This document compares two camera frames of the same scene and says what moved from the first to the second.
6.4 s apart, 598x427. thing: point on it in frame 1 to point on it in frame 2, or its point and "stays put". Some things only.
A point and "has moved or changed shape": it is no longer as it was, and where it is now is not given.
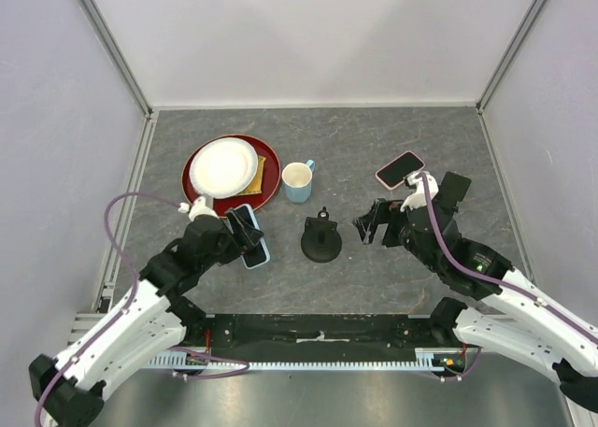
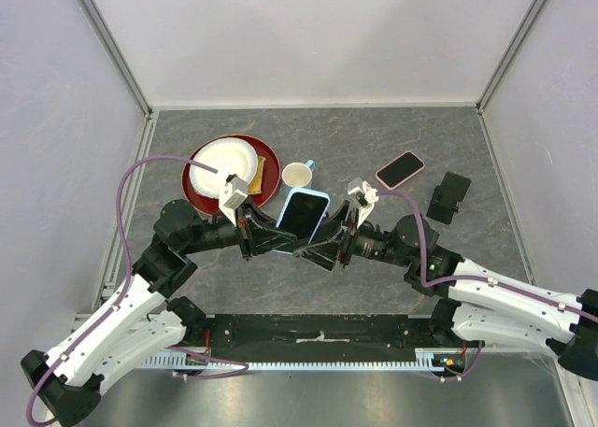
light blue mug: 297,177 stays put
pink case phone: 392,174 stays put
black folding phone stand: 451,191 stays put
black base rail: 397,341 stays put
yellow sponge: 255,188 stays put
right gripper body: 405,234 to 348,238
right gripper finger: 382,212 to 324,254
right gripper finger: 365,228 to 333,225
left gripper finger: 250,237 to 252,212
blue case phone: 257,256 has moved or changed shape
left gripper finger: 237,223 to 264,244
